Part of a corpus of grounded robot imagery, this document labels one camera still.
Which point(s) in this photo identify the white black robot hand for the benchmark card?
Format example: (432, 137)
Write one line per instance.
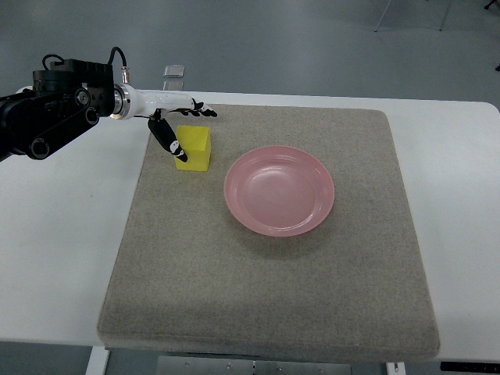
(155, 105)

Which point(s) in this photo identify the yellow foam block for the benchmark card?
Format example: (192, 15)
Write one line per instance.
(196, 143)

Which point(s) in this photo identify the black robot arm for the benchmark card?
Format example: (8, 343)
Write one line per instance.
(68, 97)

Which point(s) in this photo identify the pink plate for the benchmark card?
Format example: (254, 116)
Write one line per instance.
(279, 191)

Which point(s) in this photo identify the white table leg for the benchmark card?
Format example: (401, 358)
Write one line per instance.
(98, 361)

